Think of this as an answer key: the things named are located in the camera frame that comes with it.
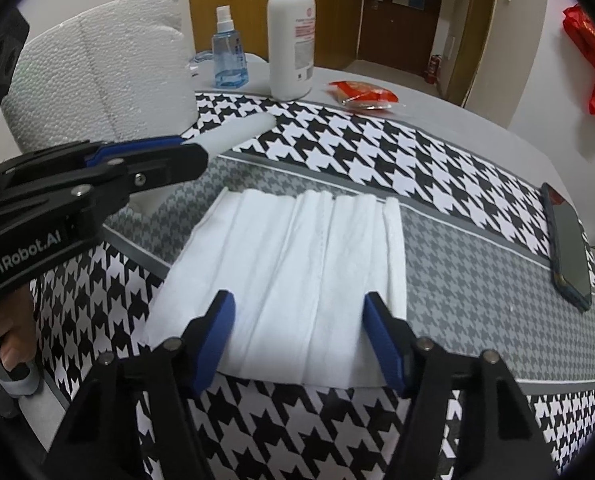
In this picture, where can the white pump bottle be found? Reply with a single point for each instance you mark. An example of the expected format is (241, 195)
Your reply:
(290, 45)

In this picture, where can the person's left hand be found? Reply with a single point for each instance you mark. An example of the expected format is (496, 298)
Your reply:
(19, 325)

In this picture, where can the red fire extinguisher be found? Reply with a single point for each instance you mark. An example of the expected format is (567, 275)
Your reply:
(431, 70)

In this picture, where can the white foam sleeve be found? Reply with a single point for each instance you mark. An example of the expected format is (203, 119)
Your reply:
(242, 130)

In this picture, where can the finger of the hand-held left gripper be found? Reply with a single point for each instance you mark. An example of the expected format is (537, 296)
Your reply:
(142, 146)
(172, 165)

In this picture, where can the white paper towel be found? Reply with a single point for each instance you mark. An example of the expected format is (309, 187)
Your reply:
(297, 270)

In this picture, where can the wooden side door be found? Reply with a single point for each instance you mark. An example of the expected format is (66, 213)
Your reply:
(472, 35)

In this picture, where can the blue spray bottle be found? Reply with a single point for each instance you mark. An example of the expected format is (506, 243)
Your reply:
(230, 60)

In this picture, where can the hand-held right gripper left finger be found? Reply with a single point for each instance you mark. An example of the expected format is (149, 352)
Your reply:
(215, 345)

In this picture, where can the white foam box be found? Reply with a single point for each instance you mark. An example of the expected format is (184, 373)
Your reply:
(102, 60)

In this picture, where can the red snack packet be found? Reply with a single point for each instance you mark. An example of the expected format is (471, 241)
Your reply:
(365, 92)

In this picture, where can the houndstooth table runner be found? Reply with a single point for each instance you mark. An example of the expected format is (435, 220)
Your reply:
(327, 145)

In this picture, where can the black smartphone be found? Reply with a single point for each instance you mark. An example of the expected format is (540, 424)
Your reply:
(570, 250)

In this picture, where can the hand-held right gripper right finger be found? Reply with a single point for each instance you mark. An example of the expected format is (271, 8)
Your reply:
(385, 345)

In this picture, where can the brown entrance door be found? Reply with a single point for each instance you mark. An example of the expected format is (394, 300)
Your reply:
(377, 30)

